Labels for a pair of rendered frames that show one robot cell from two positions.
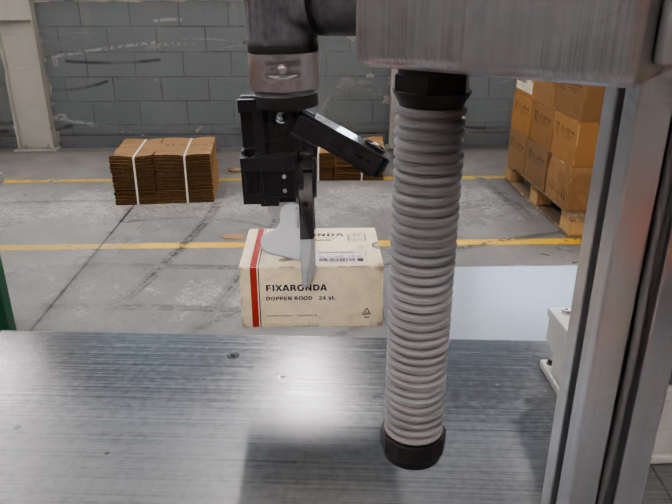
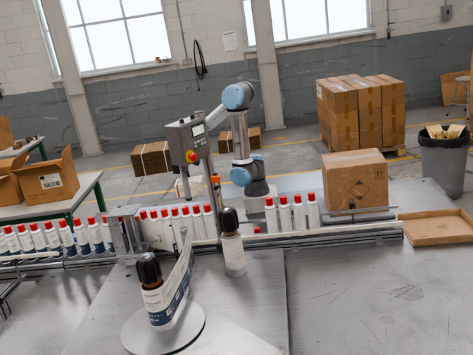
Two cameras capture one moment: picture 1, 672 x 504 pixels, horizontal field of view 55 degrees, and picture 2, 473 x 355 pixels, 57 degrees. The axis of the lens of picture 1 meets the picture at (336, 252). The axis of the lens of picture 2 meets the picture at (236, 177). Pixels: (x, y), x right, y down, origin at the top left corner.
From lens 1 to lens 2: 187 cm
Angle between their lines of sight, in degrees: 5
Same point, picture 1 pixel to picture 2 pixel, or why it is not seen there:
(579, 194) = (342, 145)
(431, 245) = (184, 177)
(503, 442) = not seen: hidden behind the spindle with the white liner
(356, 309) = (197, 191)
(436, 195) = (183, 172)
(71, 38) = (103, 98)
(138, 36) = (135, 93)
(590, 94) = (337, 101)
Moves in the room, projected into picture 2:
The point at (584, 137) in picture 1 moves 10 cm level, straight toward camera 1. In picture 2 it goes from (338, 120) to (337, 122)
